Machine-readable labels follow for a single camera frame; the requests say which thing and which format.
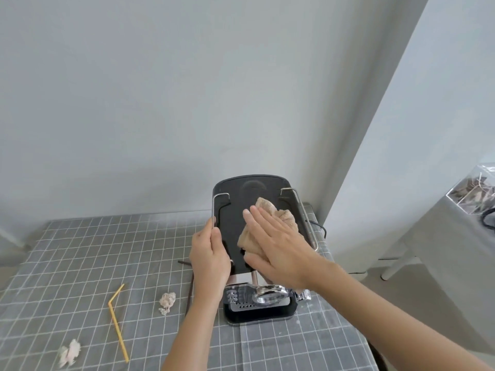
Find person's right hand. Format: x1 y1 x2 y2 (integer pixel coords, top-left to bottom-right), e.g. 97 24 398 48
242 206 330 292

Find person's left hand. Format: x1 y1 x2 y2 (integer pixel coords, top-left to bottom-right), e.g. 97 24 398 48
189 217 232 302

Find beige cleaning cloth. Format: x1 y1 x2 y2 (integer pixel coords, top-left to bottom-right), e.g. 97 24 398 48
237 196 307 260

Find black espresso machine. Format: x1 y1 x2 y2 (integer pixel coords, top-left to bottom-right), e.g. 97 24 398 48
211 174 328 327

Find person's left forearm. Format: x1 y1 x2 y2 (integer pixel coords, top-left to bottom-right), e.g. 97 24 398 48
161 293 226 371

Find person's right forearm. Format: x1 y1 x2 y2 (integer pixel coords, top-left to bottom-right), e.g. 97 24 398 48
309 259 492 371

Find chrome portafilter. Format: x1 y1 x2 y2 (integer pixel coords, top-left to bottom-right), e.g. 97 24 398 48
253 284 312 306

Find black drip tray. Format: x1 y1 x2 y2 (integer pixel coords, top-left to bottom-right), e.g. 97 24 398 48
224 286 299 327

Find crumpled white tissue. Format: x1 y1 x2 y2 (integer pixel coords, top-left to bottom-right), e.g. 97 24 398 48
57 339 82 369
158 292 177 317

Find yellow bendy straw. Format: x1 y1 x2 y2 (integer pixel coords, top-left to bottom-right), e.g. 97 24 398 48
108 283 130 363

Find grey checked tablecloth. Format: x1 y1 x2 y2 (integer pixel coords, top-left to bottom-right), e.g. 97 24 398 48
0 204 384 371

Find white table leg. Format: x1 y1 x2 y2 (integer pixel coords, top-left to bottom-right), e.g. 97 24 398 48
381 256 423 282

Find plain grey tablecloth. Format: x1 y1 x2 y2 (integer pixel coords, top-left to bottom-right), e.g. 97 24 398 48
376 181 495 358

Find clear acrylic box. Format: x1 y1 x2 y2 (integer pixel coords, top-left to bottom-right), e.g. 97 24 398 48
445 162 495 217

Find black power cable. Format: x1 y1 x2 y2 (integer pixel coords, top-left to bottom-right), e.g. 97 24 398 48
309 220 328 241

